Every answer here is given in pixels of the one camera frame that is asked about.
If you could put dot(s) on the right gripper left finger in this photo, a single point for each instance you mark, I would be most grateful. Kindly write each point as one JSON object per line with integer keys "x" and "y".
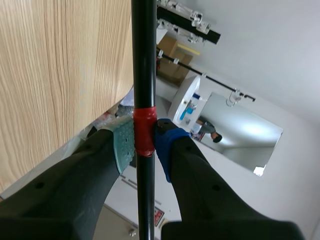
{"x": 67, "y": 185}

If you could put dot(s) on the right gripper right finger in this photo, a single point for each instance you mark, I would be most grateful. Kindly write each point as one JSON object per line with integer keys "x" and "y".
{"x": 200, "y": 190}

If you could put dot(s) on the long black rod red band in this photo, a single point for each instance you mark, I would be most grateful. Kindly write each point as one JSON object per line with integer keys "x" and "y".
{"x": 144, "y": 100}

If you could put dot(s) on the white wash basin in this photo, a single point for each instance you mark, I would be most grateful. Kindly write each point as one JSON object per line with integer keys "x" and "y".
{"x": 186, "y": 100}

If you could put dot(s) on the brown cardboard box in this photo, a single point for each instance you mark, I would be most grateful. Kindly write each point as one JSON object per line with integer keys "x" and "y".
{"x": 172, "y": 61}

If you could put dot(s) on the wall mirror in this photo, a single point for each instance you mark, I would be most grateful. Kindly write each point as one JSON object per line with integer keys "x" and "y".
{"x": 240, "y": 132}

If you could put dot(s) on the thin black metal rail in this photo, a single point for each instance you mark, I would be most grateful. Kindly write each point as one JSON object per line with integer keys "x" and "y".
{"x": 207, "y": 76}

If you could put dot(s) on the thick black metal rail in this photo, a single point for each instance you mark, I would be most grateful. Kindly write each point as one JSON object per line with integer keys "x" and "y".
{"x": 190, "y": 25}

